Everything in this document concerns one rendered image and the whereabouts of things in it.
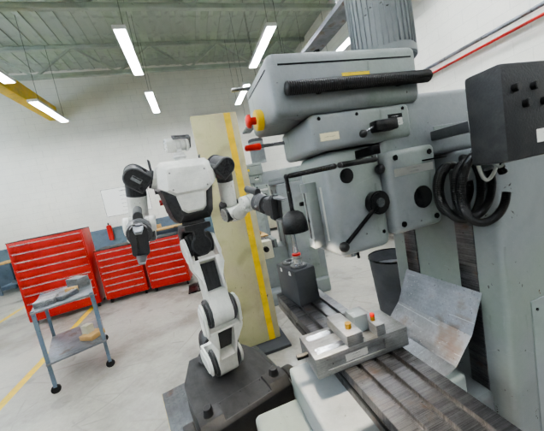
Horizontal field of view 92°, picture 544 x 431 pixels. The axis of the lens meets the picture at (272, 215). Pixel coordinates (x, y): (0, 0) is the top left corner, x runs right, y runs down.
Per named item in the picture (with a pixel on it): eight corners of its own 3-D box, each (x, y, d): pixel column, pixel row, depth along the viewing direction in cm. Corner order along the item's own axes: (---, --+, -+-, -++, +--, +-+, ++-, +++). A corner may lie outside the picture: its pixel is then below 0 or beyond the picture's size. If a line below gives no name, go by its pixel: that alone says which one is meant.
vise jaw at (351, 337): (348, 348, 86) (346, 336, 86) (327, 326, 101) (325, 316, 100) (363, 342, 88) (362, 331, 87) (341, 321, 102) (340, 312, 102)
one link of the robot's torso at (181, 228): (180, 252, 154) (174, 223, 152) (202, 246, 160) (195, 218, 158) (192, 260, 130) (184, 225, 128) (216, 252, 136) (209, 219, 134)
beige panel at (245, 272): (239, 365, 242) (183, 110, 216) (233, 343, 280) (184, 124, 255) (292, 345, 256) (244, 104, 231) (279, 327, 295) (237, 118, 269)
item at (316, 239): (316, 249, 84) (304, 183, 82) (310, 246, 88) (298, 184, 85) (326, 245, 85) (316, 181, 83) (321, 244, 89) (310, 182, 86)
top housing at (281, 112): (276, 116, 66) (264, 49, 65) (253, 139, 92) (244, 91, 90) (422, 99, 79) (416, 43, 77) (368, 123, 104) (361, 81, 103)
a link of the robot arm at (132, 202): (127, 236, 134) (121, 194, 127) (156, 233, 140) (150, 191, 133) (127, 245, 125) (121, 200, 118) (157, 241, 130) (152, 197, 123)
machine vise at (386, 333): (318, 380, 84) (313, 348, 83) (302, 353, 99) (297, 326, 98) (409, 345, 92) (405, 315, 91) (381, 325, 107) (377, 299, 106)
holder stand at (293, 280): (300, 307, 135) (293, 269, 133) (281, 294, 155) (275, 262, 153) (320, 298, 140) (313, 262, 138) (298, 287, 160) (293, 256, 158)
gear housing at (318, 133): (316, 151, 71) (310, 114, 70) (285, 163, 94) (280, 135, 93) (414, 135, 80) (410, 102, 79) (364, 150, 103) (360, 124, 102)
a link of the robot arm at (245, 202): (251, 215, 124) (239, 210, 133) (269, 208, 130) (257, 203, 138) (248, 192, 120) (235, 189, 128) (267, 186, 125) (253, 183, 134)
